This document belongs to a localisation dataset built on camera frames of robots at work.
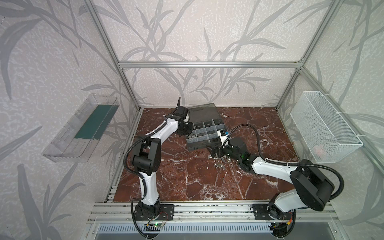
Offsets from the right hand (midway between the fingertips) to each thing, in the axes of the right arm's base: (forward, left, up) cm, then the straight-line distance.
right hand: (212, 138), depth 85 cm
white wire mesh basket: (-12, -48, +20) cm, 53 cm away
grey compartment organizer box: (+18, +2, -9) cm, 20 cm away
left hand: (+12, +12, -4) cm, 17 cm away
